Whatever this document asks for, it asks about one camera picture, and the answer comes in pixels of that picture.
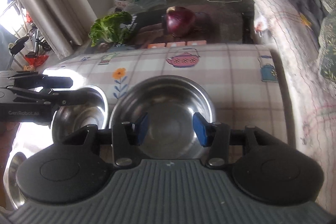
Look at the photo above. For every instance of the red plastic bag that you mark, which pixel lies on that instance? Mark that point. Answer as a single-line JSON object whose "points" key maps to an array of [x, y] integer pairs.
{"points": [[36, 61]]}

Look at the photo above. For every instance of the plaid floral tablecloth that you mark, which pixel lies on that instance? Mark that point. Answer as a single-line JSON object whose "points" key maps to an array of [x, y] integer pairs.
{"points": [[236, 85]]}

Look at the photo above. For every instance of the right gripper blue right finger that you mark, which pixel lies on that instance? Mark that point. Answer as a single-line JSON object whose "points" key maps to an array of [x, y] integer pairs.
{"points": [[216, 137]]}

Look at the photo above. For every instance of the white quilted blanket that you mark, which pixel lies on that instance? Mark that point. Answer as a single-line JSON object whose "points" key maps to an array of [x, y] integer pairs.
{"points": [[291, 28]]}

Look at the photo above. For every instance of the large steel bowl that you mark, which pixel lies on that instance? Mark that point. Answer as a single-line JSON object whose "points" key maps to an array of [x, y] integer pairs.
{"points": [[170, 102]]}

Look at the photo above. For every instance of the green leafy cabbage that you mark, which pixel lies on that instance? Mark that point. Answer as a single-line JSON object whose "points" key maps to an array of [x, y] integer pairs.
{"points": [[111, 29]]}

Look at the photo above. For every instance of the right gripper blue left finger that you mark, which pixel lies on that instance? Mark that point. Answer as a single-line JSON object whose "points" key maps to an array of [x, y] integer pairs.
{"points": [[127, 137]]}

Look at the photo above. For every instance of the purple red cabbage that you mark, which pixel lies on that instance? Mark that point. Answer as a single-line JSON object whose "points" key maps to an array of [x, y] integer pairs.
{"points": [[179, 21]]}

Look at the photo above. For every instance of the steel plate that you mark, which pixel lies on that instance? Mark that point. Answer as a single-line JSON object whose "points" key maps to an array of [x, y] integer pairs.
{"points": [[16, 198]]}

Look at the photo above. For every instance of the grey green patterned pillow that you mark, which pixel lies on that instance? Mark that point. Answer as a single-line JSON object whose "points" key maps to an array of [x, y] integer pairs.
{"points": [[326, 57]]}

